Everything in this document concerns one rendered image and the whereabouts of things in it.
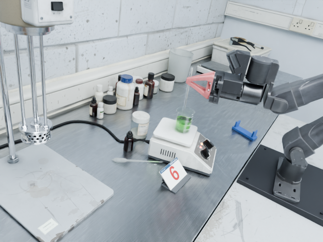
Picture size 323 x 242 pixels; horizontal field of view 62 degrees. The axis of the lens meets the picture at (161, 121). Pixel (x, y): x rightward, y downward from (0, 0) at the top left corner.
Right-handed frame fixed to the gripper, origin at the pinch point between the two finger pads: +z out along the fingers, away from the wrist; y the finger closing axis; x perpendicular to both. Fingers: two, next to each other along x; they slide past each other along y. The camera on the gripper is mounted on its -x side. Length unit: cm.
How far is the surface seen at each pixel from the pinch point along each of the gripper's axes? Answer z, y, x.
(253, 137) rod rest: -26.1, -22.2, 24.8
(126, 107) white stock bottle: 24.3, -18.2, 22.7
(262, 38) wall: -34, -143, 8
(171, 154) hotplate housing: 0.4, 7.7, 20.7
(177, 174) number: -2.7, 12.9, 23.3
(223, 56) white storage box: -9, -110, 18
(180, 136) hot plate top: -1.0, 4.2, 16.1
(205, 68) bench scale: 0, -88, 22
